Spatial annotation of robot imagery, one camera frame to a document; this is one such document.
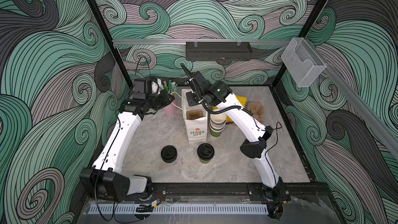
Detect yellow paper napkin stack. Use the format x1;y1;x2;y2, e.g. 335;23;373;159
227;95;247;124

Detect black wall shelf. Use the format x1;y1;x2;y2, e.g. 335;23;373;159
186;42;253;61

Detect stack of black cup lids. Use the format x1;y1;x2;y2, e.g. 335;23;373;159
161;145;178;163

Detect stack of green paper cups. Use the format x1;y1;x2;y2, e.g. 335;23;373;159
209;113;227;138

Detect white green paper bag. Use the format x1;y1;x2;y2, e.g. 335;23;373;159
181;89;208;143

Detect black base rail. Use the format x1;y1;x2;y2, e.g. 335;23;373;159
124;182;330;203

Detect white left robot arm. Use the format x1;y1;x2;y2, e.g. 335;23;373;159
79;77;175;203

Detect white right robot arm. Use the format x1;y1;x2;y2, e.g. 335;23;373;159
182;65;290;204

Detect brown pulp cup carrier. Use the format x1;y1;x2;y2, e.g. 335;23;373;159
186;110;205;120
246;102;264;124

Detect black cage frame post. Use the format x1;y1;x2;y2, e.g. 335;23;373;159
86;0;133;89

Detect aluminium wall rail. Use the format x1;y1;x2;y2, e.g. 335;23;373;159
112;38;290;46

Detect white slotted cable duct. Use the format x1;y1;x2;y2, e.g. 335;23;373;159
86;203;268;215

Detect pink holder cup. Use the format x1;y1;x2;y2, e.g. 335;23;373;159
163;101;179;115

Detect green paper cup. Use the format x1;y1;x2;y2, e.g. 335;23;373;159
200;159;211;164

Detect black cup lid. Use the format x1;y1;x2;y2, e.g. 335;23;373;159
197;143;215;161

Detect clear acrylic wall pocket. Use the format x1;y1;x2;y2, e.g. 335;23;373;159
281;37;326;88

